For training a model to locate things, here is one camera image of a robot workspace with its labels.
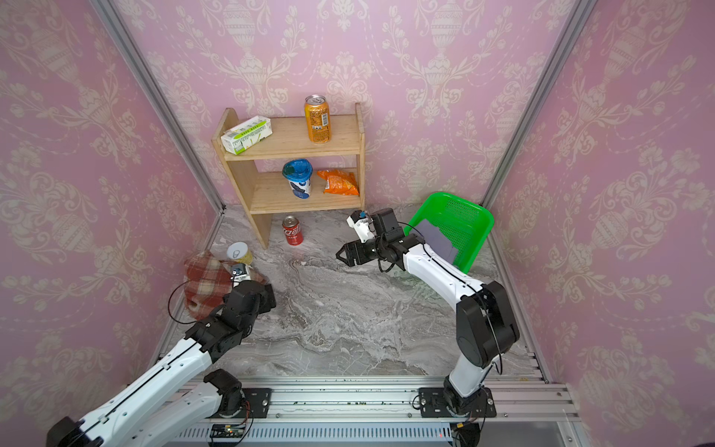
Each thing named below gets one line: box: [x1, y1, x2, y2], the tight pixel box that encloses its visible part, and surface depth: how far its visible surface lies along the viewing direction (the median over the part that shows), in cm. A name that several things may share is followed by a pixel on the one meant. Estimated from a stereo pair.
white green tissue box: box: [220, 115, 273, 156], surface depth 76 cm
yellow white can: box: [226, 241, 254, 266], surface depth 102 cm
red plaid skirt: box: [183, 249, 270, 321], surface depth 91 cm
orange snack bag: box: [316, 169, 361, 196], surface depth 94 cm
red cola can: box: [282, 215, 304, 246], surface depth 104 cm
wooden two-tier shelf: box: [211, 102, 366, 250], surface depth 91 cm
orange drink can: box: [303, 94, 332, 145], surface depth 74 cm
